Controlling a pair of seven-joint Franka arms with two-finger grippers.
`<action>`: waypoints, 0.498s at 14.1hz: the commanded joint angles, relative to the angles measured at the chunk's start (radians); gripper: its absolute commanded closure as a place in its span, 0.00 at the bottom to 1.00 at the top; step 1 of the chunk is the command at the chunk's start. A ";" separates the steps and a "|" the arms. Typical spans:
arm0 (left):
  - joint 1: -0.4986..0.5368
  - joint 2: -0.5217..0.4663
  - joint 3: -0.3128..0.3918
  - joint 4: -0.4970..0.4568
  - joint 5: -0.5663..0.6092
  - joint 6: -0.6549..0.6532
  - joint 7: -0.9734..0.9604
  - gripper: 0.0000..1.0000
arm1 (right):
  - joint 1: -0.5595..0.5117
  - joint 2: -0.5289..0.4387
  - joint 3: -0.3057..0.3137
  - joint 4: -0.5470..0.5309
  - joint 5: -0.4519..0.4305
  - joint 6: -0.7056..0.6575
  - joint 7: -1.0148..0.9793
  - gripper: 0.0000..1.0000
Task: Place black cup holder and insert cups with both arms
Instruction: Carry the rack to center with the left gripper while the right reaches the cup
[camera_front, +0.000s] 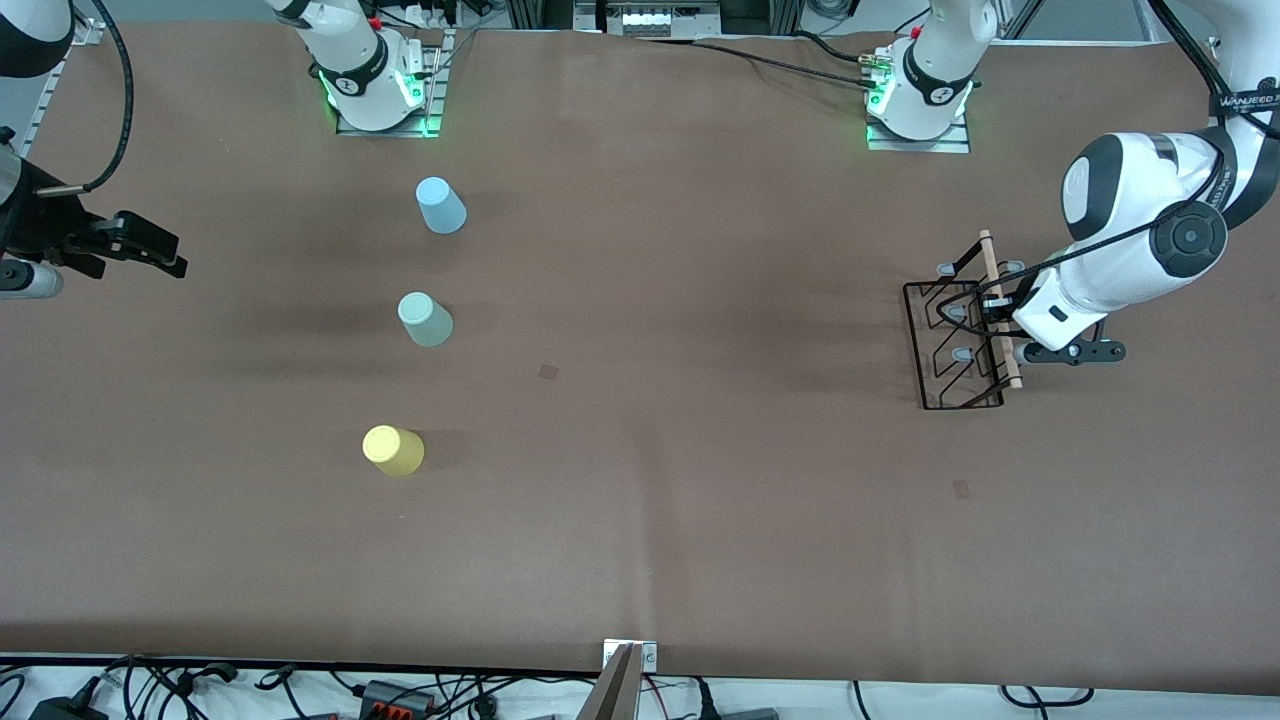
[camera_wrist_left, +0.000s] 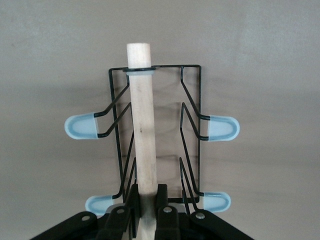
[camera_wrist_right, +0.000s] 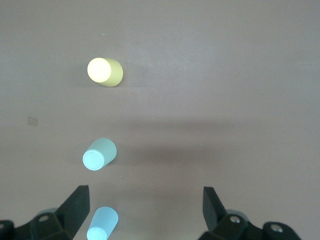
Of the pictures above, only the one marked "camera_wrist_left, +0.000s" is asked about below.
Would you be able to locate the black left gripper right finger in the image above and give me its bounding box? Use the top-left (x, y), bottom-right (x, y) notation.
top-left (154, 184), bottom-right (253, 240)

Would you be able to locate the black wire cup holder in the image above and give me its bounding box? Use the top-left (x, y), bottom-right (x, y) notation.
top-left (64, 42), bottom-right (241, 240)

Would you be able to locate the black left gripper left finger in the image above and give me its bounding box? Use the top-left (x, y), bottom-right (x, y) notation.
top-left (31, 184), bottom-right (141, 240)

